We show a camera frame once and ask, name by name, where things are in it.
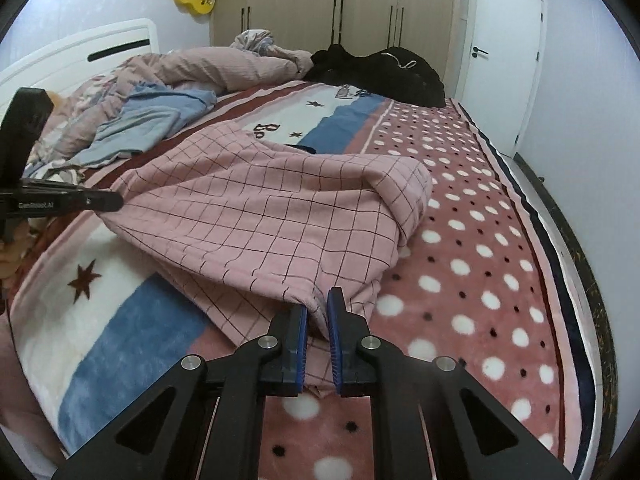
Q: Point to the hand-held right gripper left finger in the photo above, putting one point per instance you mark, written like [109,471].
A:
[301,350]

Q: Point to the pink duvet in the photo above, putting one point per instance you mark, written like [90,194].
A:
[225,67]

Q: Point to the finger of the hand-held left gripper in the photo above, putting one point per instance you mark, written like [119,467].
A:
[60,186]
[100,202]

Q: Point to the white door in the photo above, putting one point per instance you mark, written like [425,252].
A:
[500,60]

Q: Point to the white bed headboard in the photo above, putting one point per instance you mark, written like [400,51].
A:
[100,40]

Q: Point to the person's left hand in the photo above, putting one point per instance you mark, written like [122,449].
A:
[15,255]

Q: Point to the light blue cloth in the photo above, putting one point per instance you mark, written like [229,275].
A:
[145,120]

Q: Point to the pink checked pants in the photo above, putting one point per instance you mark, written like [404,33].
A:
[260,220]

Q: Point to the beige wooden wardrobe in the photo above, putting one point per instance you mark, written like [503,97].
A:
[280,0]

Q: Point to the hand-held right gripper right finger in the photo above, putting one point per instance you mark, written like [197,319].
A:
[334,350]

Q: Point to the black hooded jacket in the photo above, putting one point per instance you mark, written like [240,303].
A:
[400,80]

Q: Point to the polka dot printed blanket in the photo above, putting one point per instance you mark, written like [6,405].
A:
[475,260]

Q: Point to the small clear bottle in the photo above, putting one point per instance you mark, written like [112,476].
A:
[343,91]

